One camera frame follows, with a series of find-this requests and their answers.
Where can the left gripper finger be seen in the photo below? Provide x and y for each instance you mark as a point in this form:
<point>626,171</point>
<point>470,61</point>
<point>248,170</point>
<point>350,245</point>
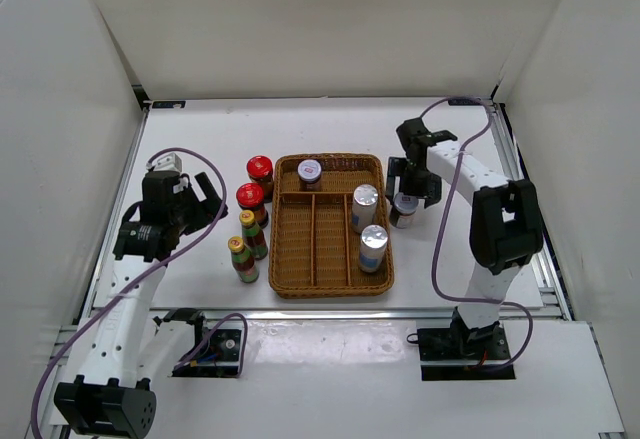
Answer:
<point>207,188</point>
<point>216,207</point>

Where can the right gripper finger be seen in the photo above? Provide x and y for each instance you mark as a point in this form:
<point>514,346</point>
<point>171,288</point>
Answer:
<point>396,167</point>
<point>433,192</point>

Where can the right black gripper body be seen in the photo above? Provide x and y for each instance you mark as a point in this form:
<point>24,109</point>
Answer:
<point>417,181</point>

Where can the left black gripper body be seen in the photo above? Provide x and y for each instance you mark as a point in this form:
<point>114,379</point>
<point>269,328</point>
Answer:
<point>192,214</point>

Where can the purple lid dark jar front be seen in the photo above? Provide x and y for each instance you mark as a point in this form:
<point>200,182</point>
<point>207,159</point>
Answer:
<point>403,210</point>

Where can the purple lid dark jar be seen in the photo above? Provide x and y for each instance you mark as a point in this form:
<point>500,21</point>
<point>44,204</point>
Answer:
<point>310,174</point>
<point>403,210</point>

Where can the silver white can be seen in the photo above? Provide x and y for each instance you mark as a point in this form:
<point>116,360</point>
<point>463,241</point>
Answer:
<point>372,249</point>
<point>364,206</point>

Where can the yellow cap sauce bottle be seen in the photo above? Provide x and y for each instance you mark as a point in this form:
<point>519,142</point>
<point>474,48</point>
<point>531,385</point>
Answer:
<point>253,235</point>
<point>242,260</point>

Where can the yellow cap sauce bottle front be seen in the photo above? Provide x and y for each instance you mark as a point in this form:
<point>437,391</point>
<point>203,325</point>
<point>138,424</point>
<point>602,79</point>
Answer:
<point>242,260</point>

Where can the silver top white can front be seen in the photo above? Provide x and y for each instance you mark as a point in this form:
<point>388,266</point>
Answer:
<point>372,249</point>

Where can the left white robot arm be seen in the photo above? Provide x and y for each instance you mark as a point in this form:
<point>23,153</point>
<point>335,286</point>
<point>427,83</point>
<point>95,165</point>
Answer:
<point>108,397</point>

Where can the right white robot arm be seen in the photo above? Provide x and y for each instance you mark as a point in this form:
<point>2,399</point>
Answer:
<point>505,229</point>

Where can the red lid sauce jar front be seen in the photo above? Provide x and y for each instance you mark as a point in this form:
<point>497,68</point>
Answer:
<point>250,196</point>

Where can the red lid sauce jar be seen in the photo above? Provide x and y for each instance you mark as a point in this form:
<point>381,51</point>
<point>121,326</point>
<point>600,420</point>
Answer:
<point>250,196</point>
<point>260,171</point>

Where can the red lid sauce jar rear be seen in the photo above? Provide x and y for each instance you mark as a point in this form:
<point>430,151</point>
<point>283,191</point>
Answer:
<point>260,171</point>

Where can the wicker divided basket tray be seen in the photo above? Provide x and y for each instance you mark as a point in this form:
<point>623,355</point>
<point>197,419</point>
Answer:
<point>314,252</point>

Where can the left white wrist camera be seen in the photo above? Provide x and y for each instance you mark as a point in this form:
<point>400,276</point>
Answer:
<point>169,161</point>

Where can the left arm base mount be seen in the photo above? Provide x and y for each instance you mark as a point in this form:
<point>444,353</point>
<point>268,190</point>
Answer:
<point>218,350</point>

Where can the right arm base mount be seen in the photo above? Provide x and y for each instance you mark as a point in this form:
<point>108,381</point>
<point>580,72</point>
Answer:
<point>444,357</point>

